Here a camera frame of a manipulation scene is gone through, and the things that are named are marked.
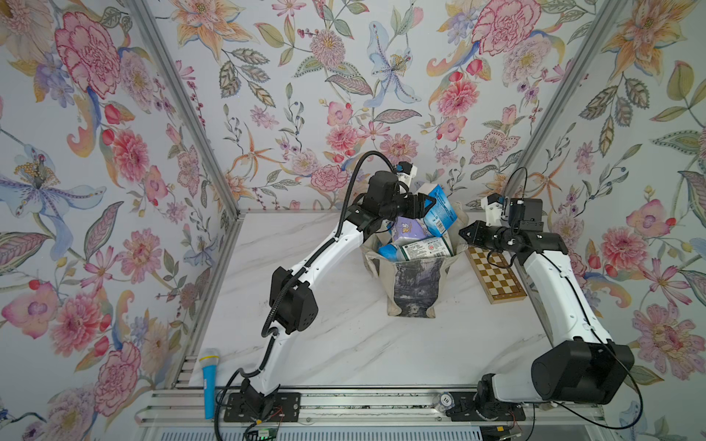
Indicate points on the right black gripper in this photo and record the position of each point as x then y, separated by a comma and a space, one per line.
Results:
479, 230

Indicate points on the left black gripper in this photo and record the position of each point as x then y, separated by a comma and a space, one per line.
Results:
415, 209

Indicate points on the purple tissue pack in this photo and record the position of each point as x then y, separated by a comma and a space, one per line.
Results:
408, 231

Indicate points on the green white tissue box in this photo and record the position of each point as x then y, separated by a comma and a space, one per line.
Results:
432, 247

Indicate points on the blue floral tissue pack front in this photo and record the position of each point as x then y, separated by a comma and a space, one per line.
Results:
389, 252

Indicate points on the beige canvas bag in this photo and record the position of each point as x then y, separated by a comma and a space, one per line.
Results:
413, 288

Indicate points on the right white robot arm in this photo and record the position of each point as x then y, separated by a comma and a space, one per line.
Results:
584, 364

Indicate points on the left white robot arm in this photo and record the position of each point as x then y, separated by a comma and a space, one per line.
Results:
293, 307

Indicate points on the wooden chessboard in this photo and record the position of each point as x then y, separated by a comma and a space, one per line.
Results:
497, 279

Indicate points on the blue microphone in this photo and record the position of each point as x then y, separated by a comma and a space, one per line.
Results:
208, 362

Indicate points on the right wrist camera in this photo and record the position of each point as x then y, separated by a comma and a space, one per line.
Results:
494, 208

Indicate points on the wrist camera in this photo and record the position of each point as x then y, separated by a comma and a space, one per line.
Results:
406, 173
494, 208

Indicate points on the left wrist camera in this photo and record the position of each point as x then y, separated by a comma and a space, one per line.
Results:
406, 173

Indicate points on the aluminium corner post right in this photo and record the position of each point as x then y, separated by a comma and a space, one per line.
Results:
589, 48

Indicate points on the aluminium corner post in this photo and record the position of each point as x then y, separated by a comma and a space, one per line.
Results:
589, 48
146, 23

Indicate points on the aluminium corner post left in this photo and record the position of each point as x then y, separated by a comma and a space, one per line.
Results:
146, 23

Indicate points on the metal base rail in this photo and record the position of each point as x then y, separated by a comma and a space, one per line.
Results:
407, 414

